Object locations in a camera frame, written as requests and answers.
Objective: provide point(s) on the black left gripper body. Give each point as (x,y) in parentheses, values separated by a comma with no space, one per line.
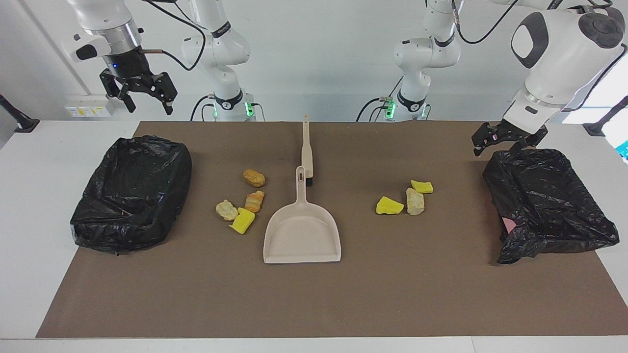
(515,133)

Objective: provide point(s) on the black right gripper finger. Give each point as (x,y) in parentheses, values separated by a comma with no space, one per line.
(117,86)
(167,90)

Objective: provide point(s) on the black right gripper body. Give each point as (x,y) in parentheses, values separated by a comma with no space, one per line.
(131,66)

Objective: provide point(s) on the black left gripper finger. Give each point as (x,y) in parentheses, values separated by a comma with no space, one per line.
(483,138)
(520,145)

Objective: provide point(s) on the yellow sponge piece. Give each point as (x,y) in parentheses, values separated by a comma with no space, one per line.
(422,186)
(243,221)
(389,206)

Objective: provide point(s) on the croissant bread toy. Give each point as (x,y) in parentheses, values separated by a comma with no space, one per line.
(414,201)
(254,201)

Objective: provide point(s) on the brown nugget toy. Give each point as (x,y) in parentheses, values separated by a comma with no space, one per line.
(254,178)

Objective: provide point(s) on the pale bread toy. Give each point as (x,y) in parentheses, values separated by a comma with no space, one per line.
(226,210)

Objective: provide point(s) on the beige hand brush black bristles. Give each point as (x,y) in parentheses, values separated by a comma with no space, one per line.
(307,147)

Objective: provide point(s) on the beige plastic dustpan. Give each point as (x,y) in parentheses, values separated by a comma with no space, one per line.
(301,235)

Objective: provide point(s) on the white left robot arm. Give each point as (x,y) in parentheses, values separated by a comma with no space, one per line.
(554,59)

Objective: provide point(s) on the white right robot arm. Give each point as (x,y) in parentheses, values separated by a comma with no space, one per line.
(221,49)

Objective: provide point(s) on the black bag lined pink bin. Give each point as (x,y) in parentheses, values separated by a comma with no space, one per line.
(544,206)

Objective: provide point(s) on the black stand leg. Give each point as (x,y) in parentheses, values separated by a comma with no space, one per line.
(19,120)
(606,120)

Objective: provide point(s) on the teal object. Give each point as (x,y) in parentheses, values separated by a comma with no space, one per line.
(623,149)

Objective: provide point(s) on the brown table mat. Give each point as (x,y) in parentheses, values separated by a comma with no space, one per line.
(314,304)

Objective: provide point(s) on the white wall socket box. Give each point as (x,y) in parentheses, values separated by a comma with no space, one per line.
(88,105)

